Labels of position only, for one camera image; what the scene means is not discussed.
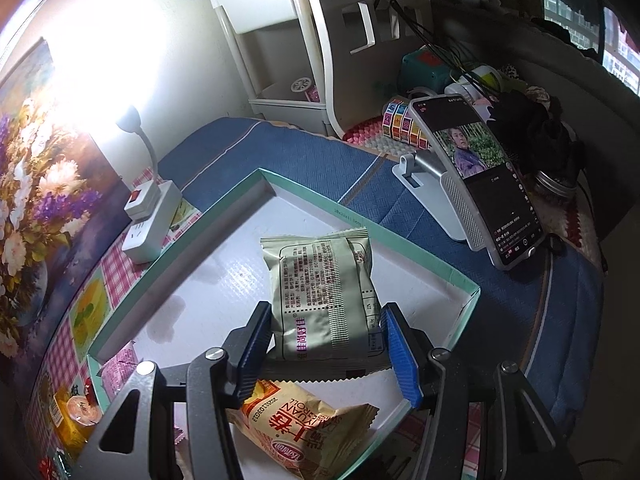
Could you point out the pale green snack packet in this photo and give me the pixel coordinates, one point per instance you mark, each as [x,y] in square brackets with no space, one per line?
[320,300]

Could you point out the flower painting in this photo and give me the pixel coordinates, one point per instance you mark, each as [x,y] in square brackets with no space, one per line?
[40,185]

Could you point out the white shelf unit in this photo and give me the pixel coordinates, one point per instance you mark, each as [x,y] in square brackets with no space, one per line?
[270,15]

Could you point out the beige orange snack packet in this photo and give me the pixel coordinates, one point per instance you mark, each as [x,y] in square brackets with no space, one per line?
[300,435]

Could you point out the smartphone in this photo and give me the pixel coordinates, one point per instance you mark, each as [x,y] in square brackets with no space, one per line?
[500,210]

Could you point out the pink white crochet mat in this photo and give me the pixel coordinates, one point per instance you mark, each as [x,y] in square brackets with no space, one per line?
[365,135]

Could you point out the white gooseneck lamp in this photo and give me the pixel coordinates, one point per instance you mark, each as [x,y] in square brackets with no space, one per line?
[129,121]

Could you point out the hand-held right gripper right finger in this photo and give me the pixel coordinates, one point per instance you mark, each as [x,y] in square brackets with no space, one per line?
[400,360]

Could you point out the pink snack packet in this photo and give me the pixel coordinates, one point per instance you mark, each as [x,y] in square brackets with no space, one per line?
[120,365]

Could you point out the pink checked tablecloth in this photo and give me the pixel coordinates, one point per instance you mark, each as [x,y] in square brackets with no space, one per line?
[85,310]

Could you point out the white green cup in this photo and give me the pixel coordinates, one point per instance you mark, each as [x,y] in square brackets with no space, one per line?
[485,77]

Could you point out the white power strip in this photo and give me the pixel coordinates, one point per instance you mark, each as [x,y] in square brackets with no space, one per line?
[150,220]

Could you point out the teal toy box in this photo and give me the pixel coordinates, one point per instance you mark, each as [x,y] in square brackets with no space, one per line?
[422,72]

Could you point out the orange jelly cup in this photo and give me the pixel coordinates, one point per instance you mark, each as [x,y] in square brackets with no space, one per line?
[80,407]

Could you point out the white wooden frame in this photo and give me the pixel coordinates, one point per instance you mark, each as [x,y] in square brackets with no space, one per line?
[325,35]

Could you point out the glass jar with metal lid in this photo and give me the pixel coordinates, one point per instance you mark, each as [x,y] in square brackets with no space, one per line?
[552,187]

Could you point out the black cloth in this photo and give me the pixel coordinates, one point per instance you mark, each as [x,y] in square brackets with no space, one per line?
[535,125]

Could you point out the white phone stand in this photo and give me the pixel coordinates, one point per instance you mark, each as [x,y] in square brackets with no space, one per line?
[457,210]

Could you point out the coloured block calendar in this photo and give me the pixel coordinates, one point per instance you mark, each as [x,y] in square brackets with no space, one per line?
[400,122]

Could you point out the teal-edged cardboard box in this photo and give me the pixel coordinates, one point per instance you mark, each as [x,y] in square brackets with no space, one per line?
[210,285]

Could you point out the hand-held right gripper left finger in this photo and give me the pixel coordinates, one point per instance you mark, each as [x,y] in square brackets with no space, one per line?
[252,360]

